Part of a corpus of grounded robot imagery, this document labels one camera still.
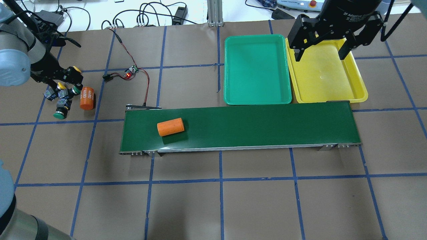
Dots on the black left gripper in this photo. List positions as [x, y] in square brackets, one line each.
[47, 66]

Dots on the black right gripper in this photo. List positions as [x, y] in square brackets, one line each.
[351, 12]

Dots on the green push button switch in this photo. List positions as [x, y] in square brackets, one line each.
[72, 92]

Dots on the orange cylinder printed 4680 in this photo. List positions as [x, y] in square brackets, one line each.
[87, 98]

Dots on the plain orange cylinder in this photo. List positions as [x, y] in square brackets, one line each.
[170, 127]

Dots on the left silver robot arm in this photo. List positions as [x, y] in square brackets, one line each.
[26, 41]

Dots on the yellow plastic tray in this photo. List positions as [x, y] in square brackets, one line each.
[321, 76]

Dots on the teach pendant tablet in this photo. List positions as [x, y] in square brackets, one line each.
[309, 5]

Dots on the small controller circuit board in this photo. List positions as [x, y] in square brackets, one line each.
[130, 72]

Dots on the green plastic tray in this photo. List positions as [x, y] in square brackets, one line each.
[256, 70]

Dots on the green conveyor belt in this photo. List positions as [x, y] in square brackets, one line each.
[323, 124]

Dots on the aluminium frame post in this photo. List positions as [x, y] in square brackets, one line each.
[215, 13]

